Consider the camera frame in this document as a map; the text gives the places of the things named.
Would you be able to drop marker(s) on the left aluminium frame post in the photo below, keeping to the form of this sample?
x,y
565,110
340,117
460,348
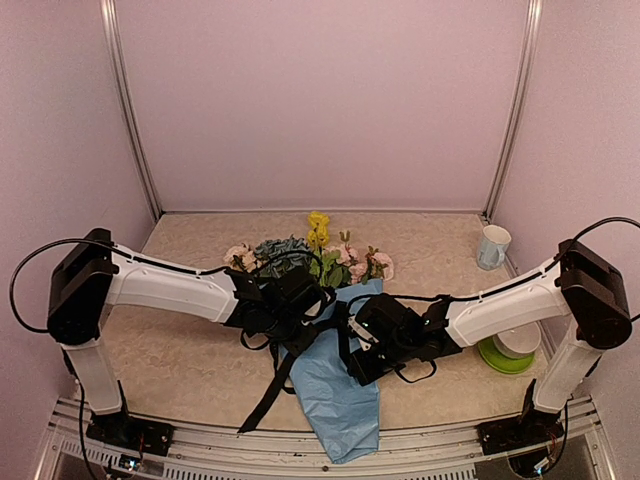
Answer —
x,y
108,10

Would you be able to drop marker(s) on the yellow fake flower stem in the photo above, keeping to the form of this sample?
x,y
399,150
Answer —
x,y
331,266

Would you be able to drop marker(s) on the green plate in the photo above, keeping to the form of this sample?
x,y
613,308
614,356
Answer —
x,y
500,362

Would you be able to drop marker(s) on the pink fake rose bunch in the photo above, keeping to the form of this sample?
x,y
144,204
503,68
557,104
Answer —
x,y
356,268

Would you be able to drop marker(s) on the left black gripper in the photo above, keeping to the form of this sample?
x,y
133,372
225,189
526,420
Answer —
x,y
299,344

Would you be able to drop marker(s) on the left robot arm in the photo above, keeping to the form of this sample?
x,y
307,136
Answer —
x,y
98,278

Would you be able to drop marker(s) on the white ceramic bowl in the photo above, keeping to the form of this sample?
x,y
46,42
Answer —
x,y
518,343

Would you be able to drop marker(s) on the light blue ceramic mug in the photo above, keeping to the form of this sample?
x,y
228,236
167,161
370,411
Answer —
x,y
492,248

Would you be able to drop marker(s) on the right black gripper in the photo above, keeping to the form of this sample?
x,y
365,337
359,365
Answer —
x,y
365,374

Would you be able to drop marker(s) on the front aluminium rail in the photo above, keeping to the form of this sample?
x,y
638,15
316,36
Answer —
x,y
201,451

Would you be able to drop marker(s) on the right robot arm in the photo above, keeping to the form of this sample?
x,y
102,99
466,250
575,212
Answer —
x,y
577,284

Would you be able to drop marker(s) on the right aluminium frame post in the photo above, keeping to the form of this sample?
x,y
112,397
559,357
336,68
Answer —
x,y
517,107

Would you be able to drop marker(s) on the black ribbon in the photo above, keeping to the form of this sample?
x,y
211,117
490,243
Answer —
x,y
335,316

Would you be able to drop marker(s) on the aluminium frame post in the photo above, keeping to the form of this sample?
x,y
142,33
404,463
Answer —
x,y
517,107
108,10

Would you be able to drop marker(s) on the blue wrapping paper sheet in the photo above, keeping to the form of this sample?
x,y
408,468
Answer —
x,y
344,415

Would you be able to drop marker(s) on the blue fake rose bunch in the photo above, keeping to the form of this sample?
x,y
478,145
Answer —
x,y
276,257

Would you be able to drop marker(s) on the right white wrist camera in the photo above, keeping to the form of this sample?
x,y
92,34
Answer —
x,y
365,339

